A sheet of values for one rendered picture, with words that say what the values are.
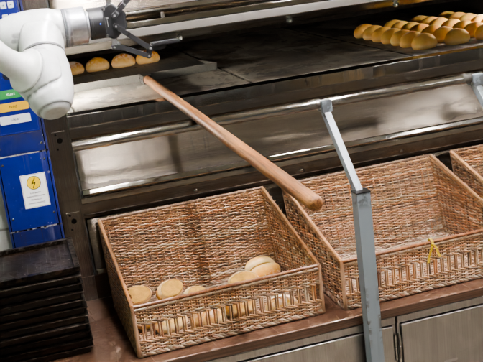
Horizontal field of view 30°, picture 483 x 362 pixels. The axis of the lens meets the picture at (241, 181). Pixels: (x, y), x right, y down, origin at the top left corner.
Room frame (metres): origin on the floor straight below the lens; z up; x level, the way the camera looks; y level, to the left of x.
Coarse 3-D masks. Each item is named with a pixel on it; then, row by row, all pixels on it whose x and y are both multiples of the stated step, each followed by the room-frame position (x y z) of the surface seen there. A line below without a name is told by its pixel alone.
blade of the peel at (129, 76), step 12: (192, 60) 3.61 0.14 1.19; (204, 60) 3.49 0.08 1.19; (120, 72) 3.53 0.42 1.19; (132, 72) 3.49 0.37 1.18; (156, 72) 3.25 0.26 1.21; (168, 72) 3.26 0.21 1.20; (180, 72) 3.27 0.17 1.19; (192, 72) 3.28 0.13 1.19; (84, 84) 3.19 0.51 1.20; (96, 84) 3.20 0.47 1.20; (108, 84) 3.21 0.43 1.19; (120, 84) 3.22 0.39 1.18
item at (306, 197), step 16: (144, 80) 3.12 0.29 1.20; (176, 96) 2.66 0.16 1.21; (192, 112) 2.40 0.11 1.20; (208, 128) 2.21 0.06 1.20; (240, 144) 1.95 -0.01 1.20; (256, 160) 1.81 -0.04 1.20; (272, 176) 1.69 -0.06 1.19; (288, 176) 1.64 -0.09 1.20; (288, 192) 1.60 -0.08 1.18; (304, 192) 1.53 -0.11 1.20; (320, 208) 1.50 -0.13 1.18
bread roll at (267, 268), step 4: (264, 264) 2.64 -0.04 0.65; (268, 264) 2.64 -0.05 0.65; (272, 264) 2.64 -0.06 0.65; (276, 264) 2.65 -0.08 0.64; (256, 268) 2.63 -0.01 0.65; (260, 268) 2.63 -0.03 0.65; (264, 268) 2.63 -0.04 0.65; (268, 268) 2.63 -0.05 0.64; (272, 268) 2.63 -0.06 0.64; (276, 268) 2.64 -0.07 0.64; (256, 272) 2.62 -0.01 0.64; (260, 272) 2.62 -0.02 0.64; (264, 272) 2.62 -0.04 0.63; (268, 272) 2.62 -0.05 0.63; (272, 272) 2.63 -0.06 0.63; (276, 272) 2.63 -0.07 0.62; (260, 276) 2.62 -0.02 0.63
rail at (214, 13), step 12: (288, 0) 2.74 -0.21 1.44; (300, 0) 2.75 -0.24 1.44; (312, 0) 2.76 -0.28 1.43; (324, 0) 2.77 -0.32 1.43; (204, 12) 2.68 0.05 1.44; (216, 12) 2.69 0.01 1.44; (228, 12) 2.70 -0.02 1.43; (240, 12) 2.70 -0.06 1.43; (132, 24) 2.63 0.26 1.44; (144, 24) 2.64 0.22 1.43; (156, 24) 2.64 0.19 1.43
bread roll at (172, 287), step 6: (162, 282) 2.60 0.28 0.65; (168, 282) 2.60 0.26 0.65; (174, 282) 2.61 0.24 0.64; (180, 282) 2.62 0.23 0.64; (162, 288) 2.57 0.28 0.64; (168, 288) 2.58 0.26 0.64; (174, 288) 2.59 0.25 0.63; (180, 288) 2.60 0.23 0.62; (156, 294) 2.57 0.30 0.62; (162, 294) 2.56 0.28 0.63; (168, 294) 2.56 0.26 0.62; (174, 294) 2.57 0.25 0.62
